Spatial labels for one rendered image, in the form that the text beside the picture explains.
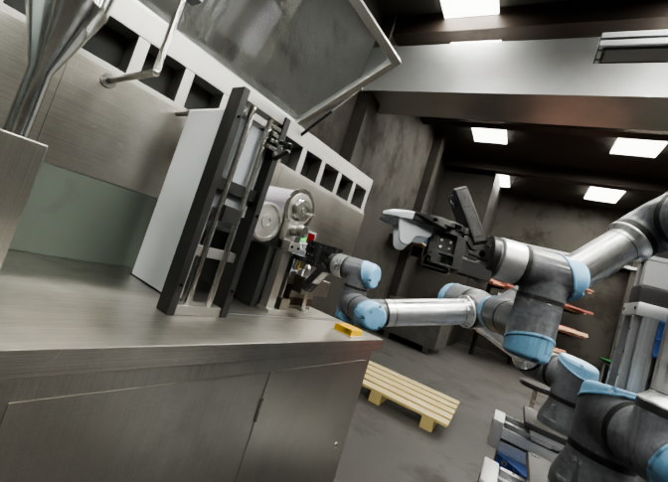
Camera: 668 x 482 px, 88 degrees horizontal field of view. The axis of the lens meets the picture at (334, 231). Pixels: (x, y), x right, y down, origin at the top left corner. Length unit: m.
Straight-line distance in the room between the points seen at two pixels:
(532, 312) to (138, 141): 1.13
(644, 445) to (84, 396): 0.89
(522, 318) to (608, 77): 3.70
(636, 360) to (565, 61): 3.51
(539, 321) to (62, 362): 0.72
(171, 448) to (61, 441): 0.21
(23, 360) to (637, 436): 0.93
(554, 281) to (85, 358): 0.74
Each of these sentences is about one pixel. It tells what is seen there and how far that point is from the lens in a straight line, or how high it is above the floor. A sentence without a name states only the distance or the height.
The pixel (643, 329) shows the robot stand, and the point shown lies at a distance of 1.17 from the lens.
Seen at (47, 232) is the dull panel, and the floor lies 0.96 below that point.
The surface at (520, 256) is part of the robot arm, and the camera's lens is 0.67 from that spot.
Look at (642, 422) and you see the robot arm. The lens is 0.84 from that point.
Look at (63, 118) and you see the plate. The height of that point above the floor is 1.26.
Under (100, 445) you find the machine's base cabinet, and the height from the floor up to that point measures 0.72.
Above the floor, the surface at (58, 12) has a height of 1.42.
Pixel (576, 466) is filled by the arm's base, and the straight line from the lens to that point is 0.96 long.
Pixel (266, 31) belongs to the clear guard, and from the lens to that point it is 1.35.
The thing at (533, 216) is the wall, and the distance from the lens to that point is 10.81.
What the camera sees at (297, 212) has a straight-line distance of 1.16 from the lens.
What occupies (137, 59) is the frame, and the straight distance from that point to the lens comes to 1.28.
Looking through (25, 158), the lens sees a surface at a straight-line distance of 0.91.
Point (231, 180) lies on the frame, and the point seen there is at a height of 1.23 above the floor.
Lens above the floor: 1.13
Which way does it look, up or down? 4 degrees up
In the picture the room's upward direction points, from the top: 17 degrees clockwise
